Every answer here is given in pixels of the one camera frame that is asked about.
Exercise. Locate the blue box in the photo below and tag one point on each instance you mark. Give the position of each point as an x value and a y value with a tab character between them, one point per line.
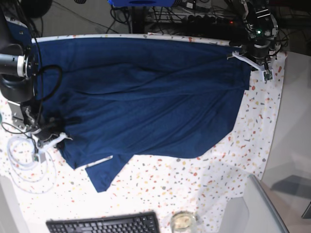
141	3

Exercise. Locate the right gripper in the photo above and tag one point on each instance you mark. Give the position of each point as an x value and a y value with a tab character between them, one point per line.
42	146

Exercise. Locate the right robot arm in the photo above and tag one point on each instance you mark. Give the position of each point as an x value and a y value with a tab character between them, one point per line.
20	66

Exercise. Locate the black keyboard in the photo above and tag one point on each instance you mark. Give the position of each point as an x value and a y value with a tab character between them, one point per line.
134	223

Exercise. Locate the dark blue t-shirt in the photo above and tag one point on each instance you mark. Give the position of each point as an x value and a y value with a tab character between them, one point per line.
121	97

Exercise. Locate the terrazzo patterned tablecloth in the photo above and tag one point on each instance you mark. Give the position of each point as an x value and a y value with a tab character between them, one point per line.
167	185

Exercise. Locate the glass jar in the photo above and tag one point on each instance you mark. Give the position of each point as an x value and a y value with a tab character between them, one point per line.
183	222

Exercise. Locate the black power strip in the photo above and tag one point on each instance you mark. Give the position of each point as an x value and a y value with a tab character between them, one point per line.
166	17

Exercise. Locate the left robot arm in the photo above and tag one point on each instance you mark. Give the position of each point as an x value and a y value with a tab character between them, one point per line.
261	48

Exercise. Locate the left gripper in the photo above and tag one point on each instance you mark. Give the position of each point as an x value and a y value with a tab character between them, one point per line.
264	67

